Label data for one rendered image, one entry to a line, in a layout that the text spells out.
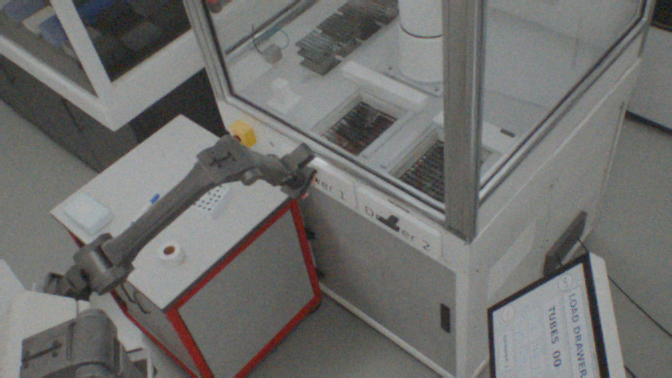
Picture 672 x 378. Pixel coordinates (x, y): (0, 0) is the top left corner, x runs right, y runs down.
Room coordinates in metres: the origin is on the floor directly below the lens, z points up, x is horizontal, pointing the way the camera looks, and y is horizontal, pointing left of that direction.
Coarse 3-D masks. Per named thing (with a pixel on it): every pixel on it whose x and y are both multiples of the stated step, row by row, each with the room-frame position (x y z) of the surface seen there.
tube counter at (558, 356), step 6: (558, 348) 0.64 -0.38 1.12; (552, 354) 0.63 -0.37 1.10; (558, 354) 0.63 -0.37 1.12; (564, 354) 0.62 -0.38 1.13; (552, 360) 0.62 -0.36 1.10; (558, 360) 0.61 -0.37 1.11; (564, 360) 0.61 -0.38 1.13; (552, 366) 0.61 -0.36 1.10; (558, 366) 0.60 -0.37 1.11; (564, 366) 0.60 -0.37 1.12; (552, 372) 0.60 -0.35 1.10; (558, 372) 0.59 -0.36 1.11; (564, 372) 0.58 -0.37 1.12
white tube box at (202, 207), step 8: (224, 184) 1.57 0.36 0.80; (216, 192) 1.55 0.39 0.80; (224, 192) 1.54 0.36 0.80; (232, 192) 1.56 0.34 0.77; (200, 200) 1.53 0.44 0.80; (208, 200) 1.52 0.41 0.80; (216, 200) 1.52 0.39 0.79; (224, 200) 1.52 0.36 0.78; (192, 208) 1.50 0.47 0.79; (200, 208) 1.49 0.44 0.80; (208, 208) 1.48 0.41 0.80; (216, 208) 1.49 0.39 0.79; (200, 216) 1.49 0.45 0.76; (208, 216) 1.47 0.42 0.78; (216, 216) 1.47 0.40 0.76
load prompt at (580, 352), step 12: (576, 288) 0.74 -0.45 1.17; (564, 300) 0.73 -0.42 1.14; (576, 300) 0.71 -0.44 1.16; (564, 312) 0.70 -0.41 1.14; (576, 312) 0.69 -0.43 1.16; (576, 324) 0.66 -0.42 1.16; (576, 336) 0.64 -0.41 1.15; (576, 348) 0.62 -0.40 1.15; (588, 348) 0.60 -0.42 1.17; (576, 360) 0.59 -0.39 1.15; (588, 360) 0.58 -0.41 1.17; (576, 372) 0.57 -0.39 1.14; (588, 372) 0.56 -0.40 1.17
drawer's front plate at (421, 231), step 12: (360, 192) 1.32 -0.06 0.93; (360, 204) 1.32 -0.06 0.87; (372, 204) 1.29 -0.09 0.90; (384, 204) 1.25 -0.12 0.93; (384, 216) 1.25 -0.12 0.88; (408, 216) 1.20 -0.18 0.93; (408, 228) 1.19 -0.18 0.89; (420, 228) 1.15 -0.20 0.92; (432, 228) 1.14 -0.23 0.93; (408, 240) 1.19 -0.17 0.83; (420, 240) 1.15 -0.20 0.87; (432, 240) 1.12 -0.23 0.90; (432, 252) 1.12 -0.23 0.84
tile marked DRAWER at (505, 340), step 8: (504, 336) 0.75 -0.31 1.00; (512, 336) 0.73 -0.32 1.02; (504, 344) 0.73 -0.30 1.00; (512, 344) 0.71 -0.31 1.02; (504, 352) 0.71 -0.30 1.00; (512, 352) 0.70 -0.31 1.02; (504, 360) 0.69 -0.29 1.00; (512, 360) 0.68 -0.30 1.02; (504, 368) 0.67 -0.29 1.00; (512, 368) 0.66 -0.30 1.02
